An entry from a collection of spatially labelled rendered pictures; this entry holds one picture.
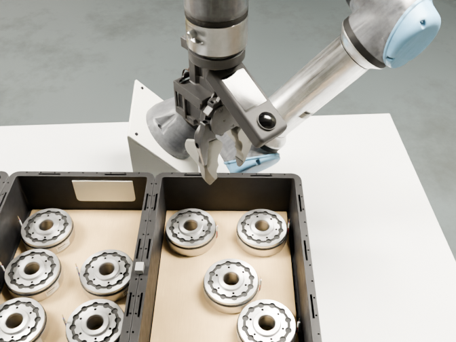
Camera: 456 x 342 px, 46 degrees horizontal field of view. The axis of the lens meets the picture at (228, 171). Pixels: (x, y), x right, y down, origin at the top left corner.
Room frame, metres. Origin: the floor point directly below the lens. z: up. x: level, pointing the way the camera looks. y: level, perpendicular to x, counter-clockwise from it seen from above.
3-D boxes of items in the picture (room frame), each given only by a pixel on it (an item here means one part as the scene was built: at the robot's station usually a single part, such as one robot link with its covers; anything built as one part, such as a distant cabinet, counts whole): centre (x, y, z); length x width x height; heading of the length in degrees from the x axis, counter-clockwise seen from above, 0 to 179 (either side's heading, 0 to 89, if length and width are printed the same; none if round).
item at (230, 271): (0.58, -0.01, 0.86); 0.05 x 0.05 x 0.01
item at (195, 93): (0.59, 0.02, 1.29); 0.09 x 0.08 x 0.12; 41
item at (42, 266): (0.60, 0.37, 0.86); 0.05 x 0.05 x 0.01
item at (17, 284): (0.60, 0.37, 0.86); 0.10 x 0.10 x 0.01
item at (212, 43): (0.58, 0.02, 1.37); 0.08 x 0.08 x 0.05
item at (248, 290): (0.58, -0.01, 0.86); 0.10 x 0.10 x 0.01
